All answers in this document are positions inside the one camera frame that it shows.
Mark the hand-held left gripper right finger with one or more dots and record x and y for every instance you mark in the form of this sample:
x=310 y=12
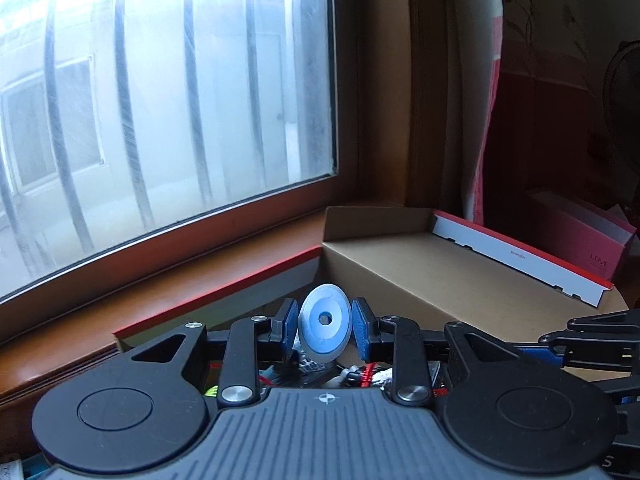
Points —
x=361 y=332

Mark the red cardboard box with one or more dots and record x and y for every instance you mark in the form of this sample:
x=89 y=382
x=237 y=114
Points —
x=425 y=270

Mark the blue grey round disc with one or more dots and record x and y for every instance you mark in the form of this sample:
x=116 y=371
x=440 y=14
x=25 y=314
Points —
x=325 y=320

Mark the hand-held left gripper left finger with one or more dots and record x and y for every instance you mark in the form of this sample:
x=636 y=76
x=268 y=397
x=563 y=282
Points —
x=290 y=327

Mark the pink cardboard box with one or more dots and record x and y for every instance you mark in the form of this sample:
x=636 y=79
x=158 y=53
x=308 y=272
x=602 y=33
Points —
x=580 y=230

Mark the window with metal bars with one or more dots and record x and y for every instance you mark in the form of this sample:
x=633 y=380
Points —
x=165 y=110

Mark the cream and red curtain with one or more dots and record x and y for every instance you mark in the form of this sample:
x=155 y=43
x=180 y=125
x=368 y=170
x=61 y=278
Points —
x=470 y=110

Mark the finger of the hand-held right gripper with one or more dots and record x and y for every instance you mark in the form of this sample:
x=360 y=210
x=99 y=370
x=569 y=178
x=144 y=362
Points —
x=590 y=352
x=605 y=321

